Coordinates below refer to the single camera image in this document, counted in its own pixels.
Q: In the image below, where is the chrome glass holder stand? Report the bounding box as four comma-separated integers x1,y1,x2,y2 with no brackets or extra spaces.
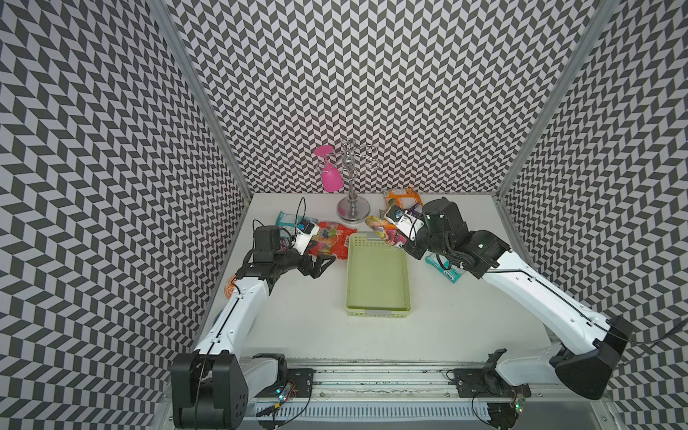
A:
337,138,377,224

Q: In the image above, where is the light green plastic basket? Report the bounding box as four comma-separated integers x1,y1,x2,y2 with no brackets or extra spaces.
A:
345,233,411,318

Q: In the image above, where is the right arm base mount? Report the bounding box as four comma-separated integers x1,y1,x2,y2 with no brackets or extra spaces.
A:
445,349,532,400

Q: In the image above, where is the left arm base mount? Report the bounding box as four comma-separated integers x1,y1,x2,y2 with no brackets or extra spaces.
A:
252,353,315,398

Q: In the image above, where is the orange patterned plate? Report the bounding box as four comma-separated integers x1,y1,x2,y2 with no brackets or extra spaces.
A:
224,275,237,300

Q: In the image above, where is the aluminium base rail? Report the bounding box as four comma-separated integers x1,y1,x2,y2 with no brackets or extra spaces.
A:
240,358,626,429

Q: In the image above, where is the orange candy bag at wall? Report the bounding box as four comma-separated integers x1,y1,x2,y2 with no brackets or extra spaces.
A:
383,186,423,210

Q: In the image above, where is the teal Fox's candy bag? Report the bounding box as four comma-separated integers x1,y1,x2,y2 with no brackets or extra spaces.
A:
425,254,465,284

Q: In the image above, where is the pink plastic wine glass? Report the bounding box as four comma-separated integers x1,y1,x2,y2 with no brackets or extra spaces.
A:
314,145,344,193

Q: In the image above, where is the red 100 candy bag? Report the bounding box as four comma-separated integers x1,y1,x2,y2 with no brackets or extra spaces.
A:
307,221,358,260

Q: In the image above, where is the teal candy bag left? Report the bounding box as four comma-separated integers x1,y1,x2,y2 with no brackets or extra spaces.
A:
275,211,319,230

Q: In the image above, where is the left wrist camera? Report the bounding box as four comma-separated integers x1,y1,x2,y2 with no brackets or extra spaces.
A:
293,218,320,255

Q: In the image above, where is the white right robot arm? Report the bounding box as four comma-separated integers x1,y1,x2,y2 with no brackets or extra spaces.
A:
385,197,634,401

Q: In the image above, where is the orange Fox's candy bag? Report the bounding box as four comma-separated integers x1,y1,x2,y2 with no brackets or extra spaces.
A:
365,216,407,248

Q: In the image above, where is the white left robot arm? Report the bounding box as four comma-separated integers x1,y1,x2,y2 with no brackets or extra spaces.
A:
170,220,336,429

